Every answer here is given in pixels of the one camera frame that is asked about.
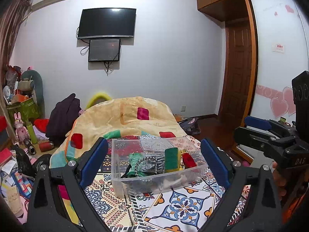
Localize white sock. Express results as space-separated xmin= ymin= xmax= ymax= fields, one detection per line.
xmin=161 ymin=173 xmax=194 ymax=190

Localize black and white rope bracelet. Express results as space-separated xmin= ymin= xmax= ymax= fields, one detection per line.
xmin=133 ymin=155 xmax=162 ymax=183

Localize red cylindrical can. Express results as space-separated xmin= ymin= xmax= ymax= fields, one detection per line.
xmin=39 ymin=141 xmax=54 ymax=152

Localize clear plastic storage box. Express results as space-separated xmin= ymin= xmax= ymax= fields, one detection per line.
xmin=111 ymin=136 xmax=208 ymax=197

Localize striped brown curtain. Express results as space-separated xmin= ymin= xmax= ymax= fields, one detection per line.
xmin=0 ymin=0 xmax=35 ymax=136

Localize bagged grey steel scourers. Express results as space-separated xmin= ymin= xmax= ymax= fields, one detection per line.
xmin=136 ymin=153 xmax=165 ymax=175

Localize brown wooden door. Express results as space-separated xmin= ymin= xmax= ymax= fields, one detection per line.
xmin=219 ymin=20 xmax=251 ymax=128

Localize black wall television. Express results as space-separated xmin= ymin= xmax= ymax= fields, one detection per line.
xmin=77 ymin=7 xmax=136 ymax=39

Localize green knitted cloth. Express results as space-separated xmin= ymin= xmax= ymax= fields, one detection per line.
xmin=127 ymin=153 xmax=143 ymax=178

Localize yellow round cushion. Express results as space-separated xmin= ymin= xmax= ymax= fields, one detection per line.
xmin=85 ymin=92 xmax=112 ymax=109

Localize white wardrobe sliding door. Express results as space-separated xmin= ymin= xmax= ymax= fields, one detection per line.
xmin=250 ymin=0 xmax=308 ymax=123

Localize pink rabbit doll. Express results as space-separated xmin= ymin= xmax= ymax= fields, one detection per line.
xmin=14 ymin=112 xmax=29 ymax=143

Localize green cardboard box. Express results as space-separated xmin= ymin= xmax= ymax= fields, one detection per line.
xmin=6 ymin=98 xmax=42 ymax=125

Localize small black wall monitor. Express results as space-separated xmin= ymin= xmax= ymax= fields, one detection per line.
xmin=88 ymin=38 xmax=121 ymax=62

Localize beige patchwork fleece blanket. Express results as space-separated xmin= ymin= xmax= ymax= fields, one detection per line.
xmin=49 ymin=96 xmax=188 ymax=225

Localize green and yellow sponge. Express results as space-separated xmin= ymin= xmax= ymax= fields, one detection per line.
xmin=165 ymin=147 xmax=181 ymax=173

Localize person's right hand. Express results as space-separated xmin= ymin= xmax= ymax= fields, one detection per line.
xmin=272 ymin=161 xmax=286 ymax=200

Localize red flat box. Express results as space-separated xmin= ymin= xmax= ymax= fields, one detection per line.
xmin=0 ymin=116 xmax=7 ymax=132

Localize red tasselled charm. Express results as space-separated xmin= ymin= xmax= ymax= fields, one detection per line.
xmin=182 ymin=152 xmax=197 ymax=169

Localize red heart cushion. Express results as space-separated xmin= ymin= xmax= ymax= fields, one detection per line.
xmin=34 ymin=118 xmax=49 ymax=133

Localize dark bag on floor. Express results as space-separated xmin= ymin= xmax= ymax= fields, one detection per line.
xmin=179 ymin=117 xmax=201 ymax=136

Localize dark purple jacket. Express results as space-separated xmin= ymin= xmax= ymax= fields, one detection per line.
xmin=46 ymin=93 xmax=81 ymax=147

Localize grey green plush toy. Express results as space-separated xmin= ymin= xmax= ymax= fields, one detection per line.
xmin=18 ymin=70 xmax=43 ymax=105

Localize green bottle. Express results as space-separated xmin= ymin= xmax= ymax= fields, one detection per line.
xmin=26 ymin=121 xmax=38 ymax=145

